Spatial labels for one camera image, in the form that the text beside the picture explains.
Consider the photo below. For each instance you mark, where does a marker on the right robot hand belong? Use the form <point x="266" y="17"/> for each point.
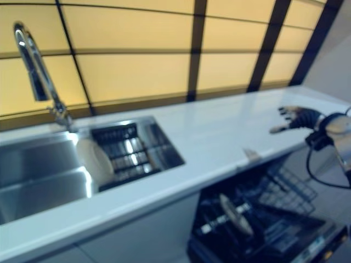
<point x="304" y="119"/>

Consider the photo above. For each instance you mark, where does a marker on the cream round plate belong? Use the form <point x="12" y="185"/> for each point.
<point x="93" y="159"/>
<point x="235" y="213"/>

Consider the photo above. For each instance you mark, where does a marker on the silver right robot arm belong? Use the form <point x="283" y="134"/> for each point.
<point x="340" y="131"/>

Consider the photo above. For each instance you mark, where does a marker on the open dishwasher door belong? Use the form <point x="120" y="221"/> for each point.
<point x="301" y="241"/>

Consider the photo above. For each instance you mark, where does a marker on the white cabinet door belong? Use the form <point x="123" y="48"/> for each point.
<point x="68" y="256"/>
<point x="297" y="164"/>
<point x="142" y="230"/>

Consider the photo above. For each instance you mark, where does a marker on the black dish drying rack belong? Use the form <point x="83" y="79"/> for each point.
<point x="126" y="153"/>

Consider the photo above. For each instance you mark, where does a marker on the stainless steel sink basin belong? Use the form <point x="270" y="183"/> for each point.
<point x="41" y="170"/>

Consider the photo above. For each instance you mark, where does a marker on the chrome gooseneck kitchen faucet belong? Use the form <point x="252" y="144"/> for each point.
<point x="35" y="74"/>

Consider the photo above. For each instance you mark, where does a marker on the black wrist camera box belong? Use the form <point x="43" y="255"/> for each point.
<point x="319" y="141"/>

